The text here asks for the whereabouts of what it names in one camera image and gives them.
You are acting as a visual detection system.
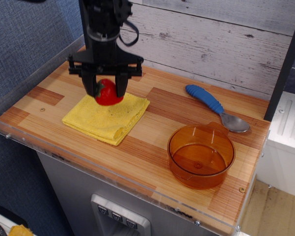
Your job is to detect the blue handled metal spoon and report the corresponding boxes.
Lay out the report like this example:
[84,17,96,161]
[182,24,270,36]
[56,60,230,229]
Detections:
[185,85,250,133]

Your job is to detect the orange transparent plastic pot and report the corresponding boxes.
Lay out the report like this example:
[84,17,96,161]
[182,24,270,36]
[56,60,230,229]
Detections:
[167,122,236,189]

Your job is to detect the clear acrylic guard rail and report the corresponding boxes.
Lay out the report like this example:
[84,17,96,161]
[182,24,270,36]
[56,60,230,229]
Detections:
[0,35,269,235]

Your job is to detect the black cable loop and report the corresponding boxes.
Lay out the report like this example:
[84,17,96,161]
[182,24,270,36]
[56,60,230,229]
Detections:
[118,20,140,47]

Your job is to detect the red toy strawberry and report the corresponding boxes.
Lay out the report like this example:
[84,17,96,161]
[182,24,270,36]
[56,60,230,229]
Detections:
[95,79,124,106]

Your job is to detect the grey water dispenser panel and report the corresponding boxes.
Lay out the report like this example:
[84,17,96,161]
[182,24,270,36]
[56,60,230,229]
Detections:
[91,194,151,236]

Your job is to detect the white plastic side counter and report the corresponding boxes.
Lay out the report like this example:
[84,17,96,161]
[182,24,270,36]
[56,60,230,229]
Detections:
[256,92,295,195]

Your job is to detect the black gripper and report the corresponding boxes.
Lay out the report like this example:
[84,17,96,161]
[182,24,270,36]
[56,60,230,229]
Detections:
[68,32,144,97]

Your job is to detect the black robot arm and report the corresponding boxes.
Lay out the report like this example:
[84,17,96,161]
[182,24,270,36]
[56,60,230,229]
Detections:
[67,0,144,97]

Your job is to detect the silver toy fridge cabinet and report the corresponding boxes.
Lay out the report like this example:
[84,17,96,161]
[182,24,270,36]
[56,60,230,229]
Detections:
[35,150,219,236]

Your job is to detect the dark left frame post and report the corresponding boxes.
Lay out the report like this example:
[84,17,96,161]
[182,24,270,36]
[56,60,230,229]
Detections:
[79,0,89,49]

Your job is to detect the black and yellow object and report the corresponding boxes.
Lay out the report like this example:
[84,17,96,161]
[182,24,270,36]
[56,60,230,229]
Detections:
[0,206,35,236]

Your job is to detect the dark right frame post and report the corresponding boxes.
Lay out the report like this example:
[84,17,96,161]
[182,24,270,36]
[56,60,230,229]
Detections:
[264,0,295,122]

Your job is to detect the dark frame post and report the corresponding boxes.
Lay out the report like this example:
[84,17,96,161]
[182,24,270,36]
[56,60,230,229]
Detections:
[264,0,295,122]
[79,0,89,49]

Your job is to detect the yellow folded napkin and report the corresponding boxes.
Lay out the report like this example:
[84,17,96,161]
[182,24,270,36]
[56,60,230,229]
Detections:
[62,93,150,146]

